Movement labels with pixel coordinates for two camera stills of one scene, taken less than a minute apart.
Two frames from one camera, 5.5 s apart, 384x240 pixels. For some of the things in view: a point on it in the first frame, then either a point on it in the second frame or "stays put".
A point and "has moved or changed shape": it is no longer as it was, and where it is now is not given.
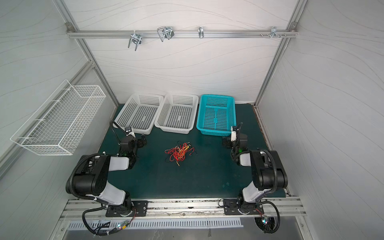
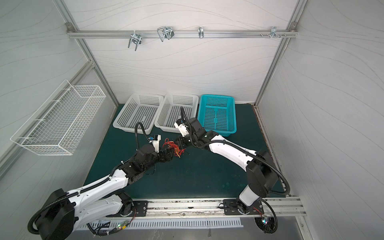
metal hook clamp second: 167,32 stays put
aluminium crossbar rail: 104,34 stays put
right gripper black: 237,134 -> 183,142
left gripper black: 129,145 -> 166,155
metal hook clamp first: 136,38 stays put
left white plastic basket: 139,112 stays put
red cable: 178,153 has moved or changed shape
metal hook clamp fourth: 274,32 stays put
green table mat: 193,165 stays put
